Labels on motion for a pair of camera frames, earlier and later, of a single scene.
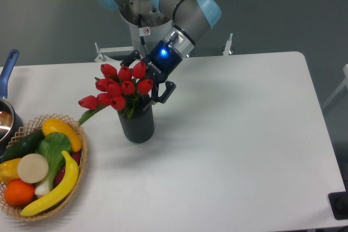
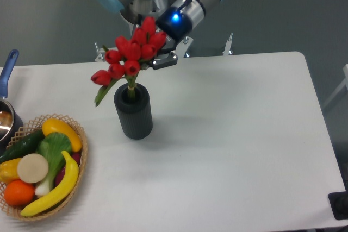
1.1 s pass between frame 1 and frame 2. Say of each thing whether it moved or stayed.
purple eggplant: stayed
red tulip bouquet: moved
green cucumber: stayed
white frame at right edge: stayed
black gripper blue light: moved
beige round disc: stayed
